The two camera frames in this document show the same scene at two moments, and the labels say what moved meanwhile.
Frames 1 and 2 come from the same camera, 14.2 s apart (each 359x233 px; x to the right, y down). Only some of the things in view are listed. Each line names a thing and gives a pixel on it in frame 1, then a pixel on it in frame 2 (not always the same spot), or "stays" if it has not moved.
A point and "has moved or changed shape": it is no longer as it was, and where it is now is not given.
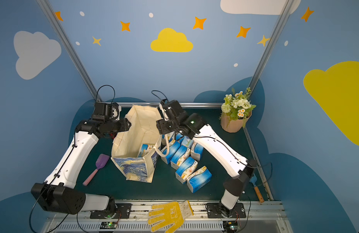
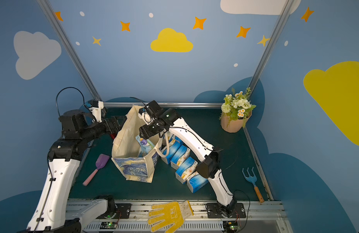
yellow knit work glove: x=173 y=213 stays
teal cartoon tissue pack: x=187 y=141 has moved or changed shape
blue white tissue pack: x=199 y=179 stays
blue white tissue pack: x=187 y=168 stays
